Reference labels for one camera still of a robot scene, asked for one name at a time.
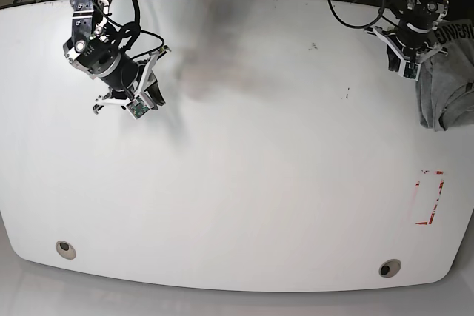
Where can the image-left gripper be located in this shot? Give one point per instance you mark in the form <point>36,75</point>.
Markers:
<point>127,79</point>

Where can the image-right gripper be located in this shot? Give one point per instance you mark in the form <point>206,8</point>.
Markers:
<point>402,58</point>

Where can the grey t-shirt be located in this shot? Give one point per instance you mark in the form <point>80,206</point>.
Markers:
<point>444,90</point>

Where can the red tape rectangle marking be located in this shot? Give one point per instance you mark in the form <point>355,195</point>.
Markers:
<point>428,189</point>

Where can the left table grommet hole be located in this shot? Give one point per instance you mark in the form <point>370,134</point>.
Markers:
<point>65,250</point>

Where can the table grommet hole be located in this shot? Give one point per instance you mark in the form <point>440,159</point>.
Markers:
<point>390,268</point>
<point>65,250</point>

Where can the right table grommet hole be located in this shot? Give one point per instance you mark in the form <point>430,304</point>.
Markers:
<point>390,268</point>

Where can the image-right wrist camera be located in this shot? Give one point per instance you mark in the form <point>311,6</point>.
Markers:
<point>409,70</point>

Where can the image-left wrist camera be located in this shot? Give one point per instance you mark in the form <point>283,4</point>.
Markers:
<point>137,108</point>

